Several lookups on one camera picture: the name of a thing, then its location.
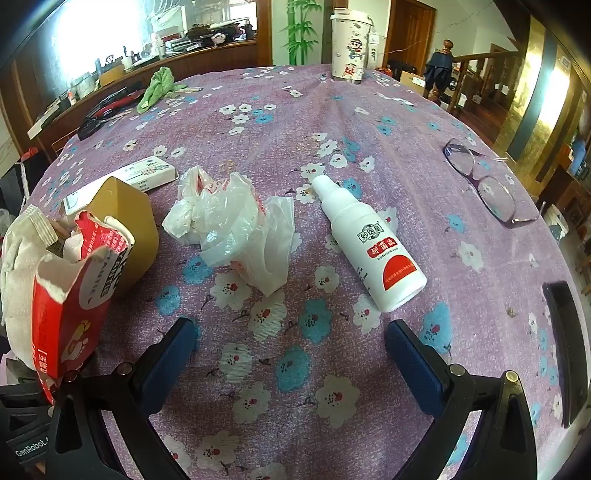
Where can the purple-framed glasses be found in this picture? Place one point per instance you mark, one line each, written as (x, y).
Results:
(475, 179)

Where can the purple floral tablecloth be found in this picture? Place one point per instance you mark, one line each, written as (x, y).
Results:
(323, 138)

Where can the wooden stair railing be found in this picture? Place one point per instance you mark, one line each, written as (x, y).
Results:
(485, 60)

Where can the white spray bottle red label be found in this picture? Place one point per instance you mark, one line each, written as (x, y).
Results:
(378, 258)

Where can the green cloth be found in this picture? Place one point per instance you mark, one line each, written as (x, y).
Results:
(154, 87)

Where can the small cardboard box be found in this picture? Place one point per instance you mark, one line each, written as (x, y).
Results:
(411, 78)

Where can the green bamboo wall decal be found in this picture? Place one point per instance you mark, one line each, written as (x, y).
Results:
(300, 32)

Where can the black phone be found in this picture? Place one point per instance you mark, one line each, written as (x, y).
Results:
(565, 350)

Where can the brown paper box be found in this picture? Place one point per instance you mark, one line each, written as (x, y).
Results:
(134, 230)

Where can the small white medicine box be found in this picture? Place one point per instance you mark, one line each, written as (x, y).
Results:
(152, 174)

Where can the wooden door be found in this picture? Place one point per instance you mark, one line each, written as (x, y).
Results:
(411, 32)

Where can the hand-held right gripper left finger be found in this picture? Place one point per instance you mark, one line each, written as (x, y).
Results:
(171, 360)

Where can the torn red white carton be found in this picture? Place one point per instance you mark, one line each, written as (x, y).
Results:
(60, 323)

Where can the white cartoon-printed tumbler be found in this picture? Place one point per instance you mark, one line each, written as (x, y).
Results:
(351, 46)

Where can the black and red tool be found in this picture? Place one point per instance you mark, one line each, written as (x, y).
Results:
(106, 110)

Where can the translucent plastic bag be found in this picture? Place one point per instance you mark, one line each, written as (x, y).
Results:
(221, 217)

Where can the large wood-framed glass pane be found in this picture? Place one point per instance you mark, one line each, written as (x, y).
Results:
(115, 23)

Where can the dark jacket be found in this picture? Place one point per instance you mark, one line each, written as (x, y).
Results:
(438, 69)

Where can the cluttered wooden counter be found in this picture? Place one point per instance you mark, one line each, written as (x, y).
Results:
(221, 57)

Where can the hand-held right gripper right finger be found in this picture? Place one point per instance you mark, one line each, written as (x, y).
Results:
(413, 364)

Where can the white paper towel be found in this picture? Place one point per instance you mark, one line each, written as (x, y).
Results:
(18, 286)

